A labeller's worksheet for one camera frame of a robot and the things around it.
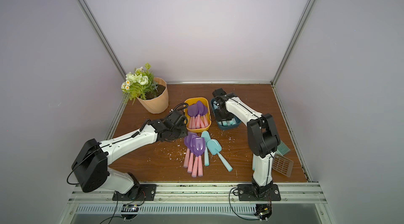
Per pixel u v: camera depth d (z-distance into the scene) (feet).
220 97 2.49
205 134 3.01
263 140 1.65
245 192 2.37
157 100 2.93
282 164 2.66
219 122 3.10
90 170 1.38
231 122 3.01
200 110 3.32
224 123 3.01
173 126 2.11
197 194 2.44
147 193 2.39
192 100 3.39
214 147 2.87
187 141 2.94
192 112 3.32
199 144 2.86
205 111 3.28
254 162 1.87
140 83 2.65
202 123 3.11
